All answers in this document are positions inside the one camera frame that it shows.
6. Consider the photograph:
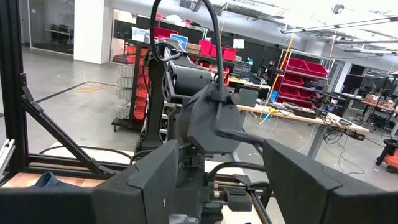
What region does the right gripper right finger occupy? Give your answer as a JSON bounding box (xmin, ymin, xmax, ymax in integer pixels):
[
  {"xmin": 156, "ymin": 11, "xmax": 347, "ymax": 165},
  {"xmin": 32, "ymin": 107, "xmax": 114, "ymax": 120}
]
[{"xmin": 262, "ymin": 139, "xmax": 398, "ymax": 224}]

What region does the rack with orange bins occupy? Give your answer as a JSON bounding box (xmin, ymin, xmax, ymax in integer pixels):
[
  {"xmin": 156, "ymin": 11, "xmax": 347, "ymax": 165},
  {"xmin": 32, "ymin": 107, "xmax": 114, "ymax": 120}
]
[{"xmin": 111, "ymin": 39, "xmax": 150, "ymax": 131}]

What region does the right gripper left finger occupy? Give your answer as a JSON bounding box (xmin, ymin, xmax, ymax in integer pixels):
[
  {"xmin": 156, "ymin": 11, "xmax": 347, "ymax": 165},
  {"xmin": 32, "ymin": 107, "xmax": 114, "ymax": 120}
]
[{"xmin": 0, "ymin": 139, "xmax": 180, "ymax": 224}]

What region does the black aluminium table frame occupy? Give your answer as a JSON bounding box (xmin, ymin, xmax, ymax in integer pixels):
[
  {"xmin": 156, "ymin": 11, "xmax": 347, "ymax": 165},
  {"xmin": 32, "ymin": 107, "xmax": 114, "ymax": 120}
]
[{"xmin": 0, "ymin": 0, "xmax": 274, "ymax": 224}]

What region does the orange shop vacuum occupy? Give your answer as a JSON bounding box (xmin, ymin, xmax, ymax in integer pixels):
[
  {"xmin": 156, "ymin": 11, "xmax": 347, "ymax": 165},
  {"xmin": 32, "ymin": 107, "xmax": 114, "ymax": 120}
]
[{"xmin": 375, "ymin": 138, "xmax": 398, "ymax": 174}]

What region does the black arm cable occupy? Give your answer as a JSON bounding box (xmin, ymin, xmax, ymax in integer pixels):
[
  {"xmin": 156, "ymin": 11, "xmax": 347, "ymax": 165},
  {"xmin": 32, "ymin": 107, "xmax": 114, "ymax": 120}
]
[{"xmin": 149, "ymin": 0, "xmax": 224, "ymax": 94}]

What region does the long wooden workbench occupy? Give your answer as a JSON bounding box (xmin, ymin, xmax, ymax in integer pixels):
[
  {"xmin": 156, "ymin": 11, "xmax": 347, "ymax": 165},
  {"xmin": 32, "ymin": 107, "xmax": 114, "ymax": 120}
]
[{"xmin": 236, "ymin": 104, "xmax": 371, "ymax": 162}]

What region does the black shelving with red bins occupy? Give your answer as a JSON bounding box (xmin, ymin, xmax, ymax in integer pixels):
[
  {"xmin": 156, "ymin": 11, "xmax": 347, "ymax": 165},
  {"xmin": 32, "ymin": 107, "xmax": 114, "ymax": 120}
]
[{"xmin": 124, "ymin": 12, "xmax": 239, "ymax": 68}]

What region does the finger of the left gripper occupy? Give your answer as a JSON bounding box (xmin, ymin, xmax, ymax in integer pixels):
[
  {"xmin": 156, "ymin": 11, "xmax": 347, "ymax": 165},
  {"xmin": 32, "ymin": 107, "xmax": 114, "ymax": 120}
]
[{"xmin": 213, "ymin": 128, "xmax": 266, "ymax": 147}]

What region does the navy denim cap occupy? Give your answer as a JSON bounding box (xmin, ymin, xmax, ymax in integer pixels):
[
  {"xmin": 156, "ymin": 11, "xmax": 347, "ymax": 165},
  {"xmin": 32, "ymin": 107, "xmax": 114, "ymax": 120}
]
[{"xmin": 32, "ymin": 172, "xmax": 65, "ymax": 188}]

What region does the long ceiling light rail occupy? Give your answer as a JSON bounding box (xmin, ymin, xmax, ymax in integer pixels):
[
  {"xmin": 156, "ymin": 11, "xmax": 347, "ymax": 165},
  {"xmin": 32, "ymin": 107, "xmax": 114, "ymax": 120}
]
[{"xmin": 281, "ymin": 17, "xmax": 398, "ymax": 34}]

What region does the metal rack with red bins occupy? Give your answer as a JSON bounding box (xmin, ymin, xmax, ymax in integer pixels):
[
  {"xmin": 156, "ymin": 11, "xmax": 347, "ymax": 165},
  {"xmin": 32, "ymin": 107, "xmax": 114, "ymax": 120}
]
[{"xmin": 276, "ymin": 49, "xmax": 330, "ymax": 110}]

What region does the yellow hanging cable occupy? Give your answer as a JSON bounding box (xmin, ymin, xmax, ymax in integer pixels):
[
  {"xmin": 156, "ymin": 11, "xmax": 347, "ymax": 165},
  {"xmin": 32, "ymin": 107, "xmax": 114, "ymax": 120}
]
[{"xmin": 257, "ymin": 30, "xmax": 295, "ymax": 125}]

